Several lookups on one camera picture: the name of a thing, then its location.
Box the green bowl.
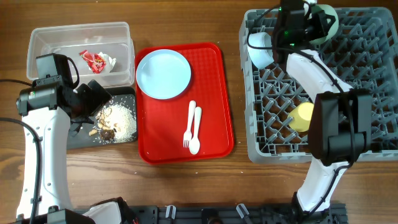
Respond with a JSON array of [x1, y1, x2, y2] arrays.
[[310, 4, 339, 45]]

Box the rice and food scraps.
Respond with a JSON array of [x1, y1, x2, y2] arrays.
[[88, 104, 137, 144]]

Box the red snack wrapper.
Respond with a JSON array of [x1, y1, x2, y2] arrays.
[[79, 50, 106, 74]]

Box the light blue bowl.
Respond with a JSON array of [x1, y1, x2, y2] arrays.
[[248, 32, 274, 69]]

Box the yellow cup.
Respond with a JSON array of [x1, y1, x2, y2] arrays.
[[288, 102, 314, 132]]

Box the white plastic fork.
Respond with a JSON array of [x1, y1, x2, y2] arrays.
[[183, 100, 197, 147]]

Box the white plastic spoon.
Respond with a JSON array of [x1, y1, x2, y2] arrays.
[[189, 107, 202, 155]]

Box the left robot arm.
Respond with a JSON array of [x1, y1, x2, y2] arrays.
[[16, 54, 111, 222]]

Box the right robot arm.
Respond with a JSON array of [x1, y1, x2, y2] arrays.
[[272, 1, 372, 222]]

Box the grey dishwasher rack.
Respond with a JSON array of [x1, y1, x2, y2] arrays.
[[239, 7, 397, 164]]

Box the black plastic tray bin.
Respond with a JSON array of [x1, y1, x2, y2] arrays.
[[67, 87, 137, 149]]

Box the clear plastic bin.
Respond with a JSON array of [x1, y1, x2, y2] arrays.
[[26, 22, 135, 88]]

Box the red plastic tray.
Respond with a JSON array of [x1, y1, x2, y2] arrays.
[[136, 42, 234, 165]]

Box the light blue plate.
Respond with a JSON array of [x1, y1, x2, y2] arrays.
[[136, 49, 192, 100]]

